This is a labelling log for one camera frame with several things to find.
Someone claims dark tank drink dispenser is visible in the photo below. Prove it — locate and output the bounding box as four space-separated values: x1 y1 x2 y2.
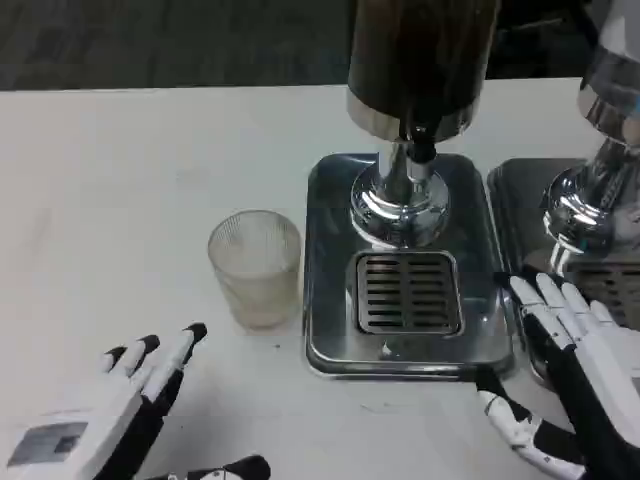
346 0 499 251

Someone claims steel drip tray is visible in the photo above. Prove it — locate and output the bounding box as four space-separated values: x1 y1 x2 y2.
487 157 640 387
303 152 516 382

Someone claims clear tank drink dispenser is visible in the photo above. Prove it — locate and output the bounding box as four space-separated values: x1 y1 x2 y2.
542 0 640 277

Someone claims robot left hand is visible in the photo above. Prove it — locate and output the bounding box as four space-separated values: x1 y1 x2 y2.
0 322 272 480

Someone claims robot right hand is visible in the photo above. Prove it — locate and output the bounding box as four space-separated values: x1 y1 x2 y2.
474 271 640 480

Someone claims clear ribbed glass cup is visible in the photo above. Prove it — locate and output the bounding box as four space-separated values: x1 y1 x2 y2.
207 209 303 330

